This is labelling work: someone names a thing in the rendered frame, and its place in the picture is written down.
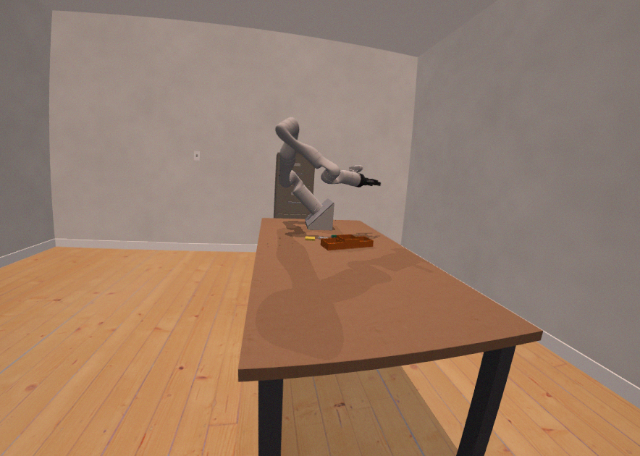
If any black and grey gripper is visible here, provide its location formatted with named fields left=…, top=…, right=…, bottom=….
left=356, top=173, right=381, bottom=187

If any orange three-compartment bin rack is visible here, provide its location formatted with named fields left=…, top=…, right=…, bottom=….
left=321, top=235, right=374, bottom=250

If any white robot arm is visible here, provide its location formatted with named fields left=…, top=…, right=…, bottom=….
left=275, top=117, right=363, bottom=214

